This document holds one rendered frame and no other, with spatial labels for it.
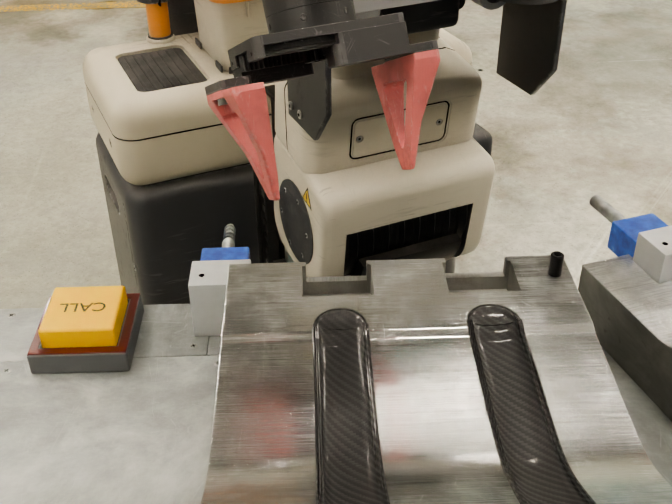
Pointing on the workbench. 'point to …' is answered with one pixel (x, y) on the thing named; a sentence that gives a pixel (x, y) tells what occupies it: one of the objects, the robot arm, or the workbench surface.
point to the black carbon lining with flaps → (521, 433)
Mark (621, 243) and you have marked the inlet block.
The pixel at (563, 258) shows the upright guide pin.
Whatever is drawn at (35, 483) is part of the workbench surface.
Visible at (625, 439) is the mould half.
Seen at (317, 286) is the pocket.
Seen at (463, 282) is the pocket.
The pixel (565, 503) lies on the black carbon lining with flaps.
